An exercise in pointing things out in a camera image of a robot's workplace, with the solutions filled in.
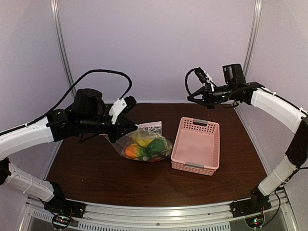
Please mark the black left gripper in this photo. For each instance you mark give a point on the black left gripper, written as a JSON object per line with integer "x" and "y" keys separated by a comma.
{"x": 123, "y": 122}

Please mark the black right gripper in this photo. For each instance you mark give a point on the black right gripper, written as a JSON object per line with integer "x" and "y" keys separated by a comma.
{"x": 209, "y": 102}

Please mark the yellow toy banana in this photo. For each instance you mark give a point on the yellow toy banana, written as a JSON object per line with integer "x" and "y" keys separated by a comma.
{"x": 142, "y": 142}

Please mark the orange toy tangerine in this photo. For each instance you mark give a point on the orange toy tangerine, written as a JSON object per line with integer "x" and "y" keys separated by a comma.
{"x": 131, "y": 151}

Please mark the clear zip top bag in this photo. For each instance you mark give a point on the clear zip top bag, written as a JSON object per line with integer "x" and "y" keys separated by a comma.
{"x": 150, "y": 130}

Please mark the green toy bell pepper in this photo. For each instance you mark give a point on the green toy bell pepper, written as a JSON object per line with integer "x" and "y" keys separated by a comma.
{"x": 155, "y": 147}

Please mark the pink perforated plastic basket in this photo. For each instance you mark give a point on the pink perforated plastic basket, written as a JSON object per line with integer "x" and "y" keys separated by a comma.
{"x": 197, "y": 146}

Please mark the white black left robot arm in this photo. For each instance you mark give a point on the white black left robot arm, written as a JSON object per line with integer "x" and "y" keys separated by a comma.
{"x": 86, "y": 114}

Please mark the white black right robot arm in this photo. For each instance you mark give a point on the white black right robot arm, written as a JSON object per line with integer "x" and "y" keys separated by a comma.
{"x": 237, "y": 89}

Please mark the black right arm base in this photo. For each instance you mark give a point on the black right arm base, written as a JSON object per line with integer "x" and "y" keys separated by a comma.
{"x": 250, "y": 207}

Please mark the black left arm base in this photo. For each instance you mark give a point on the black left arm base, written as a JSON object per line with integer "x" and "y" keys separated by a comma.
{"x": 60, "y": 205}

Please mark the left circuit board with leds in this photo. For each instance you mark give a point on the left circuit board with leds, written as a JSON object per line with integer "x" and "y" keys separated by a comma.
{"x": 61, "y": 221}

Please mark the circuit board with leds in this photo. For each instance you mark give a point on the circuit board with leds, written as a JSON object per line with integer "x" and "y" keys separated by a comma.
{"x": 61, "y": 221}
{"x": 255, "y": 222}

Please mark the right circuit board with leds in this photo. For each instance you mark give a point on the right circuit board with leds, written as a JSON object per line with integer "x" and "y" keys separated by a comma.
{"x": 255, "y": 222}

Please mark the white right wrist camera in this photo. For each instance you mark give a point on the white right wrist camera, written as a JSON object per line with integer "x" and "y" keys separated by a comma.
{"x": 205, "y": 78}

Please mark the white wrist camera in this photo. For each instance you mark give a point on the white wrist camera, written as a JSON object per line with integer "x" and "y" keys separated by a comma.
{"x": 121, "y": 106}
{"x": 205, "y": 78}

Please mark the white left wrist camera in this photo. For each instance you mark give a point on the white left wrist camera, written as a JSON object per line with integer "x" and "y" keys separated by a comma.
{"x": 121, "y": 106}

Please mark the right aluminium corner post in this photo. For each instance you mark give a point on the right aluminium corner post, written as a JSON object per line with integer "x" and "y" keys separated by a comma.
{"x": 253, "y": 35}

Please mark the aluminium corner post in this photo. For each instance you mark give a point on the aluminium corner post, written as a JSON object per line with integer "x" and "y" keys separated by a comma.
{"x": 253, "y": 35}
{"x": 60, "y": 39}

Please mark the left aluminium corner post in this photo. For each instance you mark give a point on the left aluminium corner post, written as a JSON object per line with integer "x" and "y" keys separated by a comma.
{"x": 60, "y": 39}

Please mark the aluminium front rail frame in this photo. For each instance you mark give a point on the aluminium front rail frame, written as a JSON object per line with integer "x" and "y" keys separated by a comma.
{"x": 210, "y": 217}

